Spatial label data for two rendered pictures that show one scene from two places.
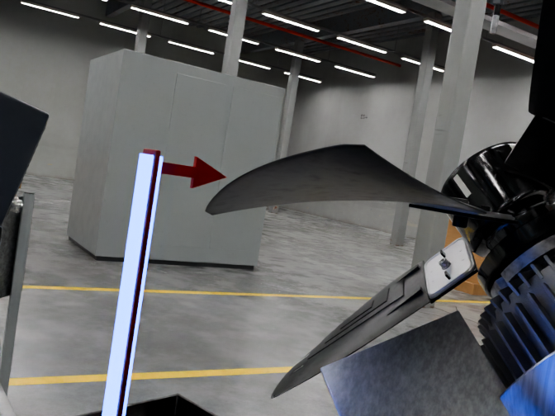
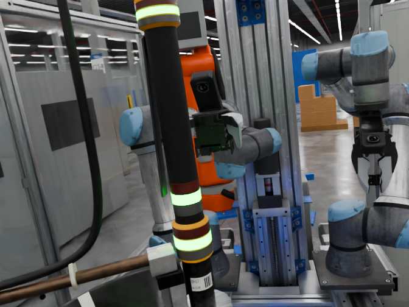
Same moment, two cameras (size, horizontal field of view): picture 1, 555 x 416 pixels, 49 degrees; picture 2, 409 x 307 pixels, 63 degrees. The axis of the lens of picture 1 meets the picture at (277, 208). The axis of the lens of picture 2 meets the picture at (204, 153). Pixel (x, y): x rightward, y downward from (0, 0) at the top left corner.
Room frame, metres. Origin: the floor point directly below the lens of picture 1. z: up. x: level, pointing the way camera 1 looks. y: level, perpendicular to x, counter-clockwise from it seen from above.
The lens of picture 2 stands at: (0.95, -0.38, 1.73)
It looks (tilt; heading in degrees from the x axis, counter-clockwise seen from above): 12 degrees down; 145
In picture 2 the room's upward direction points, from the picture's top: 8 degrees counter-clockwise
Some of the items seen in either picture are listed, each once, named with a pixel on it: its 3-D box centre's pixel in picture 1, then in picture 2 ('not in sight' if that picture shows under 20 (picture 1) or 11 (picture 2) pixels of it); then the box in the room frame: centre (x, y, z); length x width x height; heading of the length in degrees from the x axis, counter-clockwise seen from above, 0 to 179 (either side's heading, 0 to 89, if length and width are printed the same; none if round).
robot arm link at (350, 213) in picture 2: not in sight; (348, 221); (0.34, 0.59, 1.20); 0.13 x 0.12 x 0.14; 18
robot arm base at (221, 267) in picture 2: not in sight; (208, 257); (-0.03, 0.24, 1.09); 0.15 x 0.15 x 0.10
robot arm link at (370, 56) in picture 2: not in sight; (369, 58); (0.54, 0.39, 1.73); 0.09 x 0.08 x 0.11; 108
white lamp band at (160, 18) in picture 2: not in sight; (159, 22); (0.63, -0.19, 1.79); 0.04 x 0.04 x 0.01
